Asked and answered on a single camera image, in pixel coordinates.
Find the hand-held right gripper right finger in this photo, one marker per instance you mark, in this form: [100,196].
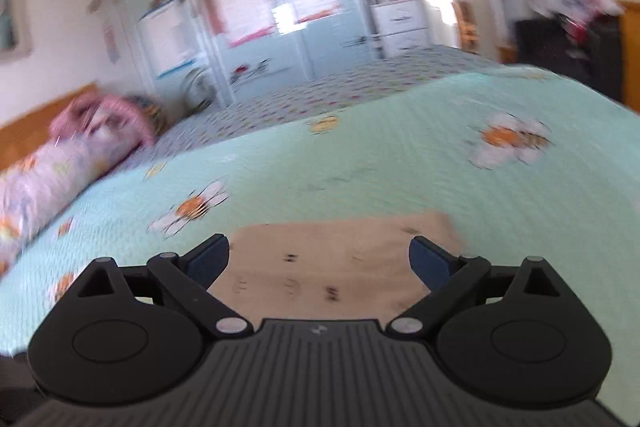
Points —
[427,262]

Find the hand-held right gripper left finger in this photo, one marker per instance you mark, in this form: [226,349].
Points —
[210,259]

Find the beige pants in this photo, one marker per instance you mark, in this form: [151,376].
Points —
[325,257]

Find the green bee-print bedspread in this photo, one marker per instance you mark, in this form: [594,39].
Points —
[400,157]

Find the dark patterned pillow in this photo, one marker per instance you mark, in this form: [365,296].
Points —
[152,112]

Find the rolled floral quilt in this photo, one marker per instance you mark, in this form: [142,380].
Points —
[50,187]

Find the pink knitted blanket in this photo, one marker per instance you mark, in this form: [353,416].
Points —
[110,112]

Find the purple heart-print bed sheet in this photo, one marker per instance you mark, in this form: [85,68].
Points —
[325,92]

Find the wooden headboard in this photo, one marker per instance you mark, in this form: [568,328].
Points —
[30,127]

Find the blue-bordered poster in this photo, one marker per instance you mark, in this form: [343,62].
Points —
[165,39]

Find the white drawer cabinet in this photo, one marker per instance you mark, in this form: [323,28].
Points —
[400,27]

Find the red hanging ornament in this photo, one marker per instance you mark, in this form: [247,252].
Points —
[111,44]

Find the sliding-door wardrobe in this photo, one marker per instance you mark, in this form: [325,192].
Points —
[325,47]

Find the wooden chair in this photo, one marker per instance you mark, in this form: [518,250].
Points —
[467,27]

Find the black armchair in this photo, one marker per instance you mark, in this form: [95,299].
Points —
[545,52]

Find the pink-bordered poster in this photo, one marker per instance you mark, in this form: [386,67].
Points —
[242,4]

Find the wooden cabinet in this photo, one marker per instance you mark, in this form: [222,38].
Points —
[630,57]

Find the pile of plastic bags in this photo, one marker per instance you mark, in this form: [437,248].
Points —
[585,12]

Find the framed wedding photo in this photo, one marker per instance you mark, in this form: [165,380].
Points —
[12,7]

